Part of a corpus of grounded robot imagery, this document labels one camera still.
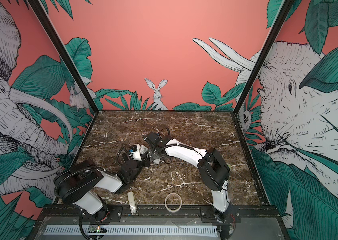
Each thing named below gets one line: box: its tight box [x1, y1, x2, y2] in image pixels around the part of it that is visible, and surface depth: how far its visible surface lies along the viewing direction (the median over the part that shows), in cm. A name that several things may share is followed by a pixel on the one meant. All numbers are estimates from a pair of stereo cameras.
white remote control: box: [146, 148, 161, 165], surface depth 82 cm
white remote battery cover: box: [127, 191, 138, 214], surface depth 76 cm
